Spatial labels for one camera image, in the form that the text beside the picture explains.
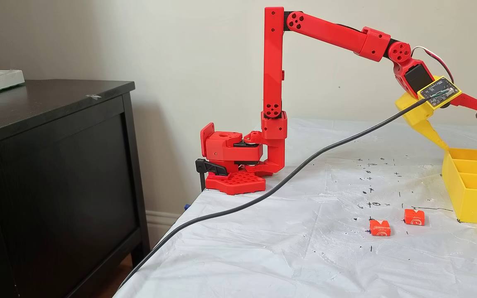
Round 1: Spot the white plastic table cover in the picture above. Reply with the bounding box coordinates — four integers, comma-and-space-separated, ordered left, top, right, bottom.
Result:
112, 119, 477, 298

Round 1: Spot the black camera cable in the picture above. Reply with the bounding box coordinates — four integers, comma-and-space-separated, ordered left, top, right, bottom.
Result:
118, 97, 429, 289

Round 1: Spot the white baseboard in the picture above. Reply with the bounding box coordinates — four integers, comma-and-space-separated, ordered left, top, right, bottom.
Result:
145, 210, 186, 250

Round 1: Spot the red white black servo wire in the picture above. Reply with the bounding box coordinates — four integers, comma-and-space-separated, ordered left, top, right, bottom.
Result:
410, 46, 455, 83

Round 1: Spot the camera board on yellow mount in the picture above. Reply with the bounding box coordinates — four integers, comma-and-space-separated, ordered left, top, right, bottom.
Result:
417, 76, 463, 109

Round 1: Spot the black table clamp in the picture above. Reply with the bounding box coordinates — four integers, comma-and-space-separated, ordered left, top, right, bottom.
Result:
195, 158, 229, 193

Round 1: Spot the orange Starburst candy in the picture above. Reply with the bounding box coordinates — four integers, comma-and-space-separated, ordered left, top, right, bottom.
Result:
404, 209, 425, 226
369, 219, 391, 237

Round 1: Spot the yellow three-compartment box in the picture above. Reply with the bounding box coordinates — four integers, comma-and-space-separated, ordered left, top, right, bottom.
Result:
441, 147, 477, 225

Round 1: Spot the black wooden dresser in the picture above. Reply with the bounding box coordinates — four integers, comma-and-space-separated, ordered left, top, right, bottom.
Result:
0, 79, 151, 298

